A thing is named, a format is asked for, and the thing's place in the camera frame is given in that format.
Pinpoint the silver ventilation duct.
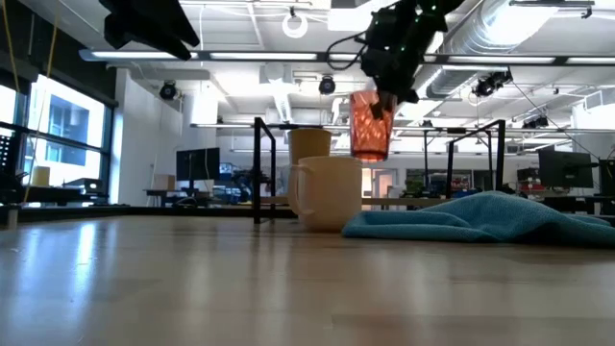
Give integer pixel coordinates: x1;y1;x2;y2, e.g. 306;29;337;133
425;0;544;100

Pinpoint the cardboard box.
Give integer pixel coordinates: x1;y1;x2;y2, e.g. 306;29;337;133
152;173;177;191

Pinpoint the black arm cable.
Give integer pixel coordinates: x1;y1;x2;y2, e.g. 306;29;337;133
326;31;369;72

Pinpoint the yellow box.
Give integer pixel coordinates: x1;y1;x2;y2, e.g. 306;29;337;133
30;165;51;187

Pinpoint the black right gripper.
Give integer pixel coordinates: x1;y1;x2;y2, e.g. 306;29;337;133
360;9;446;122

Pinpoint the teal microfibre cloth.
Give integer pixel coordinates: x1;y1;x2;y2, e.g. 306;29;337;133
341;190;615;250

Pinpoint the tall yellow plastic cup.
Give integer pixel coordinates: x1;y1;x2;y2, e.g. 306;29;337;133
287;127;332;165

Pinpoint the cream ribbed mug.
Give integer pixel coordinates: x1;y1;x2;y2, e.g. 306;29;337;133
287;155;363;234

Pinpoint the yellow cord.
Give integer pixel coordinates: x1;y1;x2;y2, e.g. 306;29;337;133
0;0;21;95

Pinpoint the orange translucent faceted tumbler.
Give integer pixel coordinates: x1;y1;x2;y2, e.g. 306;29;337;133
349;89;398;164

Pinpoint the black computer monitor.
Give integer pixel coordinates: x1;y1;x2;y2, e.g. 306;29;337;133
537;149;595;189
598;158;615;196
175;146;221;183

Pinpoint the white coiled cable ring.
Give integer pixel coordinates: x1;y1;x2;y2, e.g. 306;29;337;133
282;12;309;39

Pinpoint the black metal rig frame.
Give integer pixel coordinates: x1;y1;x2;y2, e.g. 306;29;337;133
0;205;347;225

